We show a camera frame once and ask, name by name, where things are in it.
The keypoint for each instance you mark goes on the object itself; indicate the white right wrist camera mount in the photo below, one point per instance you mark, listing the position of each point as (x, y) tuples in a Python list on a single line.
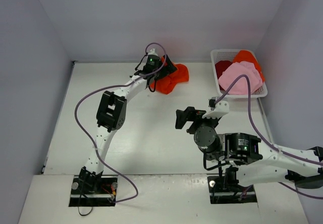
[(219, 107)]

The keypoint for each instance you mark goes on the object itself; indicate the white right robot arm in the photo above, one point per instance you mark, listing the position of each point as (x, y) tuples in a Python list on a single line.
[(245, 158)]

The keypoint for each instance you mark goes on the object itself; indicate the dark red t shirt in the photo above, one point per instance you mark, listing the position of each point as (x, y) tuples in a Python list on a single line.
[(221, 66)]

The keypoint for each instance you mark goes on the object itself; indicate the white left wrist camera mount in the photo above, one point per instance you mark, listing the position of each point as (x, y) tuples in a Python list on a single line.
[(152, 52)]

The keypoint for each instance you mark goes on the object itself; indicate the orange t shirt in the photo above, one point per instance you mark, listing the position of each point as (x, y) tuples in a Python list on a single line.
[(248, 56), (167, 84)]

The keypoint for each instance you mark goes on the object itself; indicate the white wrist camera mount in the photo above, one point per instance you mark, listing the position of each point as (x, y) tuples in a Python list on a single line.
[(219, 107), (152, 52)]

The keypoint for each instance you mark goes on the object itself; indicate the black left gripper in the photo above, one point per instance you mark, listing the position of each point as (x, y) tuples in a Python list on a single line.
[(165, 67)]

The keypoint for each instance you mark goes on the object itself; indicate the pink t shirt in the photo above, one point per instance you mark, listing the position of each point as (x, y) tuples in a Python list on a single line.
[(241, 87)]

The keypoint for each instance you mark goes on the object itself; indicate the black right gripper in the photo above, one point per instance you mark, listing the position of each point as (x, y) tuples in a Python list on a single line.
[(190, 118)]

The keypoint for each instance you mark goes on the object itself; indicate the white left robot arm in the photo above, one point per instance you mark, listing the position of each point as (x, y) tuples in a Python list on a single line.
[(111, 114)]

